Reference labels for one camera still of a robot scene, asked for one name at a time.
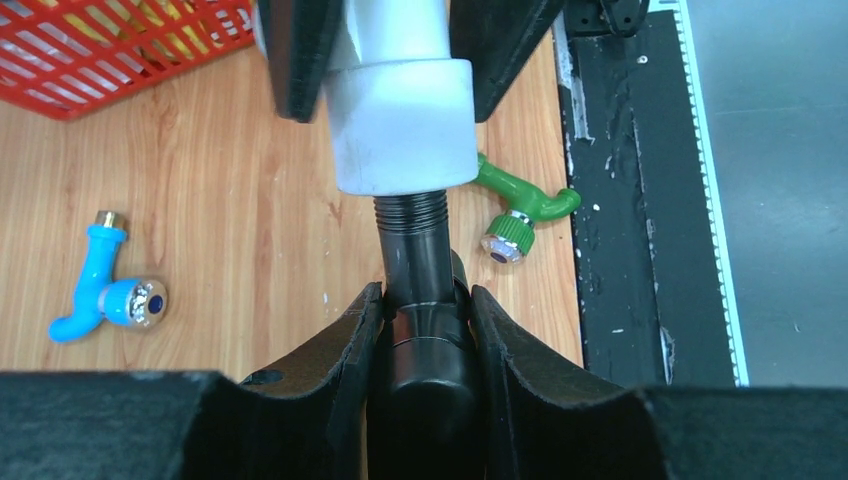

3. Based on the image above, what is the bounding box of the green plastic faucet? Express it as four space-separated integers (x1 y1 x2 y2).
474 153 582 264

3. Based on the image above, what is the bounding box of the black metal faucet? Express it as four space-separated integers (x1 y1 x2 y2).
366 190 485 479

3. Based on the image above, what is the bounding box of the white pvc elbow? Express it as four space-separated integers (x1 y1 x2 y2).
323 1 478 196

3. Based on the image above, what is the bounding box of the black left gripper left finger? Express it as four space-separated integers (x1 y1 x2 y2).
1 283 382 479

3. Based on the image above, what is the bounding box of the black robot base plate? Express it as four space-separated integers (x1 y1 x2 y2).
553 1 750 387

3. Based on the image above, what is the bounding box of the red plastic shopping basket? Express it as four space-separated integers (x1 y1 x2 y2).
1 1 255 120

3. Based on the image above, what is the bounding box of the blue plastic faucet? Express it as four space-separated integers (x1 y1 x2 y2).
48 210 168 343

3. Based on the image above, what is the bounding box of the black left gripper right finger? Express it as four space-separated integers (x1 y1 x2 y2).
471 286 847 479

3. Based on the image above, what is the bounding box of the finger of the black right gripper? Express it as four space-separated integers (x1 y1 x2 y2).
449 0 565 123
255 0 344 123

